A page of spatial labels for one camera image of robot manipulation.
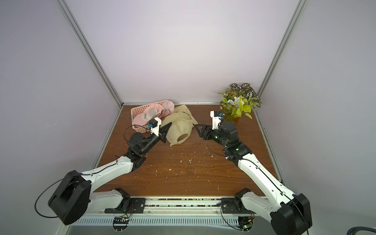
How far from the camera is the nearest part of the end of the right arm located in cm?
63

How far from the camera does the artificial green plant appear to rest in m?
0.87

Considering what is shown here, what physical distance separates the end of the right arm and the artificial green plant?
0.25m
